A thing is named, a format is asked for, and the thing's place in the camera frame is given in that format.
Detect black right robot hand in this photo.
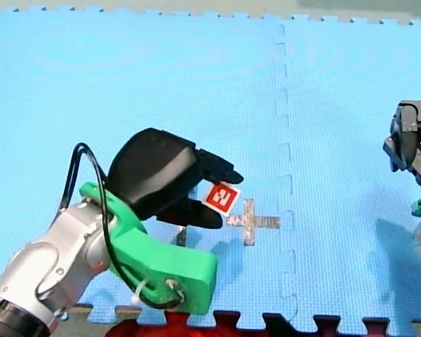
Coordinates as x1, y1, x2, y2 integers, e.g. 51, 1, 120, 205
382, 100, 421, 187

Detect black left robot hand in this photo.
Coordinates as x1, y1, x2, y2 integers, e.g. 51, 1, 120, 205
107, 128, 245, 230

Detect red cube white marks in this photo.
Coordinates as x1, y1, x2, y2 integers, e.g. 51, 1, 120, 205
203, 181, 242, 216

